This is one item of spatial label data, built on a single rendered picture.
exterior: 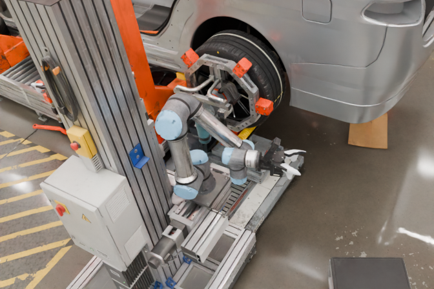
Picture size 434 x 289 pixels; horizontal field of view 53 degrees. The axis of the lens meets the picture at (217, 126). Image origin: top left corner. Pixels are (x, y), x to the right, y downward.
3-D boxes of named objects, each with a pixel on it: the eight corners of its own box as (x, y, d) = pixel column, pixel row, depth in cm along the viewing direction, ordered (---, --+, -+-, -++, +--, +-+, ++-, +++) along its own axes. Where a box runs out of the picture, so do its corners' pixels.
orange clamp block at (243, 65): (247, 71, 268) (252, 64, 261) (239, 79, 264) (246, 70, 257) (237, 64, 269) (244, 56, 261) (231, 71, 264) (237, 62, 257)
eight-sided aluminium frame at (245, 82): (262, 133, 294) (257, 66, 259) (258, 140, 291) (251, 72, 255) (197, 111, 321) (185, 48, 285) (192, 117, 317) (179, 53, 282)
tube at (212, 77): (216, 80, 279) (213, 66, 272) (197, 97, 268) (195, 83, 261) (194, 73, 287) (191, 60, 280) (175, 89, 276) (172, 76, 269)
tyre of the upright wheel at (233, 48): (197, 23, 302) (215, 99, 343) (176, 39, 288) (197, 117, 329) (281, 35, 266) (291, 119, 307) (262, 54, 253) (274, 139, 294)
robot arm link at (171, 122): (206, 182, 223) (188, 98, 187) (197, 205, 213) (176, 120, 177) (185, 179, 226) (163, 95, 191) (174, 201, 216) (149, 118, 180)
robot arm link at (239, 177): (250, 169, 207) (249, 153, 199) (245, 188, 199) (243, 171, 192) (234, 167, 209) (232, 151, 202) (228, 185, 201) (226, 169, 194)
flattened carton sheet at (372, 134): (387, 106, 385) (387, 103, 383) (387, 149, 347) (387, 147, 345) (351, 103, 394) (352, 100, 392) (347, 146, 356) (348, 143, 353)
